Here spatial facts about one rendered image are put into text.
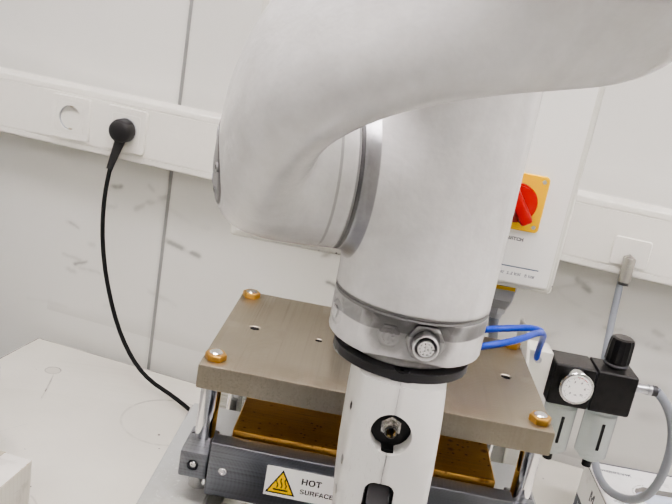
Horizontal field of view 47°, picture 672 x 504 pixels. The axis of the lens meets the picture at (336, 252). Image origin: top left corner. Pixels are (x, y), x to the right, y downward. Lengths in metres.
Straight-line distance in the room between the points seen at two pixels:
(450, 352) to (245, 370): 0.23
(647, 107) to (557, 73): 0.90
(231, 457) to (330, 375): 0.10
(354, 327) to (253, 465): 0.23
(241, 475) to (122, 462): 0.54
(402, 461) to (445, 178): 0.14
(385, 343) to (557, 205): 0.41
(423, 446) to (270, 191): 0.15
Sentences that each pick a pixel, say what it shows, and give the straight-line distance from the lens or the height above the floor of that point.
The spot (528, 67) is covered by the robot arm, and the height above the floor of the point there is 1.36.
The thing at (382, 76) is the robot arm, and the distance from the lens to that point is 0.27.
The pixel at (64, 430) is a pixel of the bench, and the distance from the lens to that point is 1.21.
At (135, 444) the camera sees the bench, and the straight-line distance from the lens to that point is 1.18.
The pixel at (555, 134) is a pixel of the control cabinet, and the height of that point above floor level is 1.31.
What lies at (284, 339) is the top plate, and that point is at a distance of 0.65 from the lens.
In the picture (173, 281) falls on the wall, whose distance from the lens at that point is 1.34.
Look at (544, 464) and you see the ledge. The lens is 1.25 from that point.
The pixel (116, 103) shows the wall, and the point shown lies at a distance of 1.28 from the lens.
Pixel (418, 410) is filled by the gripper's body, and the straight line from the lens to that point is 0.39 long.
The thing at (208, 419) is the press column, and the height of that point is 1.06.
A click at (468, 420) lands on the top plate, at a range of 0.59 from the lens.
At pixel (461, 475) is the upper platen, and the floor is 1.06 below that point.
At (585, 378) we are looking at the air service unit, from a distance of 0.81.
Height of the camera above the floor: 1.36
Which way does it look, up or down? 16 degrees down
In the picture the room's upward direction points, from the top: 10 degrees clockwise
